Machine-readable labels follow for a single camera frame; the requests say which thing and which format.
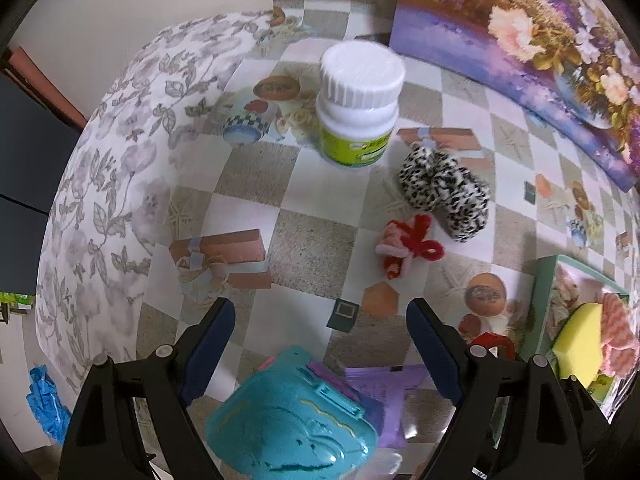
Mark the red plastic object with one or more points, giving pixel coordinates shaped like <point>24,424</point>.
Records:
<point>495,342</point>

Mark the floral painting canvas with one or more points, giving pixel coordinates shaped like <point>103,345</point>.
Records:
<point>500,35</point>

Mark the purple paper packet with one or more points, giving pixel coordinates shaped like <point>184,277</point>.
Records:
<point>385,390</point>

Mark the blue glove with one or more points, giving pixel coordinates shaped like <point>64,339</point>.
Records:
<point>47,405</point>

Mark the leopard print scrunchie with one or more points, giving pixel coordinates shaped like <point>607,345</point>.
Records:
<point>450,190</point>

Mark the dark cabinet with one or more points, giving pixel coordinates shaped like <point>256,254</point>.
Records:
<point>25,160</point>

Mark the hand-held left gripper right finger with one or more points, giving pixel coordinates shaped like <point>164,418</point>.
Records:
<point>435,355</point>

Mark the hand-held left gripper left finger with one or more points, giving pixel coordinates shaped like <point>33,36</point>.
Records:
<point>210,355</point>

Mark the red pink hair bow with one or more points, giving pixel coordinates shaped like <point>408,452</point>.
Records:
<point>410,247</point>

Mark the teal plastic toy case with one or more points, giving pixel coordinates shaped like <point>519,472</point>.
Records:
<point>280,420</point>

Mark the yellow sponge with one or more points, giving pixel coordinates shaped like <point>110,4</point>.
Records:
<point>580,340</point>

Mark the white bottle with green label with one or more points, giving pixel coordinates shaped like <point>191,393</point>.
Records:
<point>357,110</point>

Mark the brown wooden board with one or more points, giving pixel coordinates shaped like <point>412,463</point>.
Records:
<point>45,90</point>

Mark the pink striped cloth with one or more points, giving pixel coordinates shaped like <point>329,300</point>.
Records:
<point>620,335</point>

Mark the grey floral blanket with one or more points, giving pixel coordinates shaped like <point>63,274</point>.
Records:
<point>110,160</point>

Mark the green packet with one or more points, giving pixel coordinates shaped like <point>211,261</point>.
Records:
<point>15,301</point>

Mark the teal printed box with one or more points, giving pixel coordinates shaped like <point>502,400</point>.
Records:
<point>542,300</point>

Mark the checkered printed tablecloth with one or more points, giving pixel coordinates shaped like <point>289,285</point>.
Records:
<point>310,240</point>

